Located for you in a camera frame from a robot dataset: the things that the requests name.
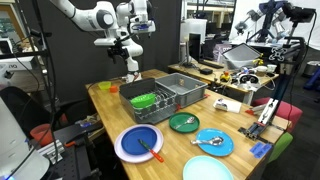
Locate white rounded device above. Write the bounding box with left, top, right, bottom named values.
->
left=0, top=96, right=51, bottom=180

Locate metal dish rack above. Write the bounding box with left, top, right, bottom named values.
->
left=118, top=77, right=179, bottom=125

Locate white headset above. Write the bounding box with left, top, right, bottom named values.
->
left=238, top=73, right=262, bottom=92

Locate blue tape patch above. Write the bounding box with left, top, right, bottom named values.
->
left=249, top=141, right=274, bottom=159

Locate dark green plate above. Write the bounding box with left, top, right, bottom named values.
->
left=168, top=111, right=201, bottom=134

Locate white paper box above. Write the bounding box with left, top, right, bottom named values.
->
left=213, top=98, right=242, bottom=114

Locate large lavender plate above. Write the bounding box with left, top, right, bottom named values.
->
left=113, top=124, right=165, bottom=164

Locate wooden side desk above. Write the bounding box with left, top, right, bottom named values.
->
left=167, top=61, right=279, bottom=105

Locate black computer monitor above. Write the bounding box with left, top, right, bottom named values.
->
left=188, top=32, right=202, bottom=63

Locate silver aluminium block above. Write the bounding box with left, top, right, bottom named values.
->
left=37, top=139, right=66, bottom=164

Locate green plastic bowl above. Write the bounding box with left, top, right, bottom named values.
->
left=129, top=93, right=157, bottom=109

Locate green chair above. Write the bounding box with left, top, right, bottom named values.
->
left=268, top=132, right=294, bottom=164

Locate pale turquoise plate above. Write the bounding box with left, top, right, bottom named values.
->
left=182, top=155, right=235, bottom=180

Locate silver spoon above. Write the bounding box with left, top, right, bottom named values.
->
left=190, top=136, right=224, bottom=147
left=174, top=116, right=196, bottom=130

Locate black keyboard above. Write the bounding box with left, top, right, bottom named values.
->
left=198, top=59, right=225, bottom=70

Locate white lettered machine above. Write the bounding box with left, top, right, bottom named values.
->
left=0, top=55, right=36, bottom=72

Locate black camera stand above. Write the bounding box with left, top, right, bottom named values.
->
left=238, top=2, right=316, bottom=141

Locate red plastic cup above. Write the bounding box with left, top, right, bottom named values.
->
left=29, top=123, right=54, bottom=147

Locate knife with orange handle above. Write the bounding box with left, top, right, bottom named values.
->
left=138, top=138, right=165, bottom=163

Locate small yellow-green bowl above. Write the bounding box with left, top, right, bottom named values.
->
left=97, top=80, right=112, bottom=91

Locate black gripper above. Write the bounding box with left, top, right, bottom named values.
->
left=107, top=46, right=131, bottom=64

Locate dark blue plate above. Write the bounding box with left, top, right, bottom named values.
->
left=120, top=126, right=159, bottom=156

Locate white cup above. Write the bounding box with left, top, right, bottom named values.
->
left=255, top=65, right=269, bottom=78

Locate red chair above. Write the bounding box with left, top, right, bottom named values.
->
left=251, top=97, right=304, bottom=133

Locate small black box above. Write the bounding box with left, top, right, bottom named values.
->
left=199, top=67, right=214, bottom=76

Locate black office chair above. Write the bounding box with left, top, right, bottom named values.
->
left=0, top=85, right=54, bottom=141

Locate sky blue plate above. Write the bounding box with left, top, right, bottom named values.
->
left=195, top=128, right=235, bottom=157

